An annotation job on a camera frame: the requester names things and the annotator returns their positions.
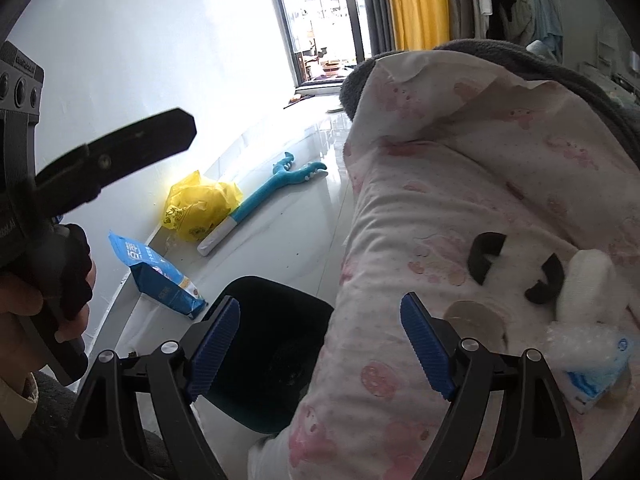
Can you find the white rolled sock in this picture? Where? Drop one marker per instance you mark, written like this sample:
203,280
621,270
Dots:
587,280

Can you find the black curved plastic piece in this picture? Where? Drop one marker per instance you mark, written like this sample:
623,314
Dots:
552,280
480,257

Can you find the light blue hanging shirt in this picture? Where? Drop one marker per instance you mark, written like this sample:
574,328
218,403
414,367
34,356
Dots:
547,15

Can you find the blue snack bag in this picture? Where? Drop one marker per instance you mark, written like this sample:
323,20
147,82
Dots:
160,280

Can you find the black trash bin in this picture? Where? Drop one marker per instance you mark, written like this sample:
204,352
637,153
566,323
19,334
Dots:
270,350

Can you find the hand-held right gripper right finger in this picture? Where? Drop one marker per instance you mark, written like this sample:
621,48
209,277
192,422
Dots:
425,347

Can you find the beige hanging garment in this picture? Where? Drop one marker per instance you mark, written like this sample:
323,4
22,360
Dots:
525,10

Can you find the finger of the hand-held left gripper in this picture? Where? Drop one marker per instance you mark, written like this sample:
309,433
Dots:
130,147

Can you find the yellow curtain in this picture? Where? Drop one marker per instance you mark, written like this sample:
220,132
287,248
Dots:
415,5

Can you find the person's left forearm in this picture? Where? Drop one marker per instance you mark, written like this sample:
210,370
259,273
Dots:
30,425

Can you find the blue dinosaur grabber toy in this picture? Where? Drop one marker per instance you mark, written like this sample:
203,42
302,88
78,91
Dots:
265,190

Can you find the person's left hand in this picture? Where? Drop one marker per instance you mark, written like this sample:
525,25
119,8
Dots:
15,300

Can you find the black sliding door frame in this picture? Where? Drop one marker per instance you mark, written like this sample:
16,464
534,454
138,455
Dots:
357,10

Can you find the grey fleece blanket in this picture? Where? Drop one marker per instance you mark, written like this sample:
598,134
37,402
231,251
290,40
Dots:
575,67

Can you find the white blue plastic wrapper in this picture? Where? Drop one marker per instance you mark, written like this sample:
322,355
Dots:
587,385

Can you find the white hanging garment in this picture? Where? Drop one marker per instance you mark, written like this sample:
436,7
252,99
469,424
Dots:
482,0

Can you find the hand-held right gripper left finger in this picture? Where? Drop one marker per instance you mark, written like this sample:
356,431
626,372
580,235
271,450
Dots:
216,345

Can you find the yellow plastic bag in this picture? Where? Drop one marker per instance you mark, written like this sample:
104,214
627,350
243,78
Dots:
200,205

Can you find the grey curtain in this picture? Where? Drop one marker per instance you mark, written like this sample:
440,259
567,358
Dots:
377,5

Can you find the pink printed blanket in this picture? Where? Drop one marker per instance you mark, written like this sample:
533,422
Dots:
425,185

